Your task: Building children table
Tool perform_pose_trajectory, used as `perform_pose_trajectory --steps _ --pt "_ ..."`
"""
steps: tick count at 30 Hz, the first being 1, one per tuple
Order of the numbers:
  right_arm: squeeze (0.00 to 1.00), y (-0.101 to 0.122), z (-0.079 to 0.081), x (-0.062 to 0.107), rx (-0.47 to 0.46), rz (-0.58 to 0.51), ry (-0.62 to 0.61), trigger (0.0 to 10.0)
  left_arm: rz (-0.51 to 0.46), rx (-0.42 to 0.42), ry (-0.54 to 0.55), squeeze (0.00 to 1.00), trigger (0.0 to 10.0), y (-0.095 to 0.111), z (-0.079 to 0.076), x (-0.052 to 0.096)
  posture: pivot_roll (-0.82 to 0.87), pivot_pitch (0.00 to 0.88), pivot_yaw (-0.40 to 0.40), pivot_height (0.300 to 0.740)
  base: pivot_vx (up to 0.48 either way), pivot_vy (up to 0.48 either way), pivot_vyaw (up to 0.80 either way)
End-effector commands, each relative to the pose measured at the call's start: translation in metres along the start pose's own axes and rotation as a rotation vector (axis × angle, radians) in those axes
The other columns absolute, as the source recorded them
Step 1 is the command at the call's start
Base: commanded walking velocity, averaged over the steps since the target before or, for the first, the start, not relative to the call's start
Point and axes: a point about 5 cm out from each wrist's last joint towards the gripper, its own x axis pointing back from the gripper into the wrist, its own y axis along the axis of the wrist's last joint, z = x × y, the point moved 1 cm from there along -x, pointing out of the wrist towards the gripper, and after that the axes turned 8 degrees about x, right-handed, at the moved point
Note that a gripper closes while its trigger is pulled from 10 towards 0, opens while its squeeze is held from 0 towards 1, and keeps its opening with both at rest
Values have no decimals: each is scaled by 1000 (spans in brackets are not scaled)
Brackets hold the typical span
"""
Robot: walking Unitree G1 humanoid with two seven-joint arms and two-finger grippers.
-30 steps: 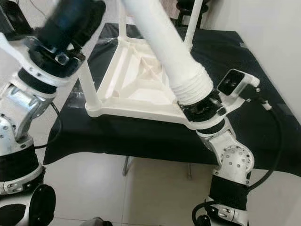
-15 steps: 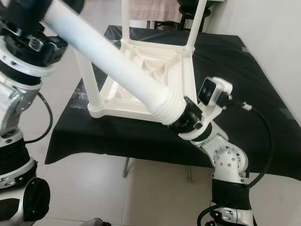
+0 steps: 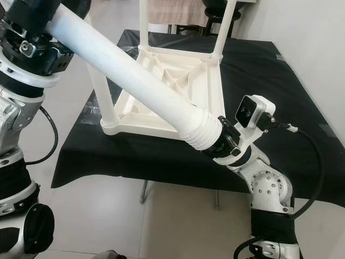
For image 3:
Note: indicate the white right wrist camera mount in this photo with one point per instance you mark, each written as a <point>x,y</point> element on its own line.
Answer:
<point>261,110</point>

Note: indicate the black tablecloth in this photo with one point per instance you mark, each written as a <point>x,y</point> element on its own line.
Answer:
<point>275,81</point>

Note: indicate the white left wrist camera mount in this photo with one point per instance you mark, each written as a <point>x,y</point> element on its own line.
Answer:
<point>32,78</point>

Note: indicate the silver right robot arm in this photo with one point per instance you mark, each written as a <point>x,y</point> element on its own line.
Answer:
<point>269,189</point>

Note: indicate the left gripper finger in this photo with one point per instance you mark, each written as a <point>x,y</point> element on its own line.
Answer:
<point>43,8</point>

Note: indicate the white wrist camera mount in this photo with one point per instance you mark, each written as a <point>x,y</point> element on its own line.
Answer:
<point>261,110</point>
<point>32,78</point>

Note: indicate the grey tape piece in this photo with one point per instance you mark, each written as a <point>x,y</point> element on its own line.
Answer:
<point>280,57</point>
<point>326,129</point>

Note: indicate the beige cloth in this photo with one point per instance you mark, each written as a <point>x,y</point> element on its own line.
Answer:
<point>175,11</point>

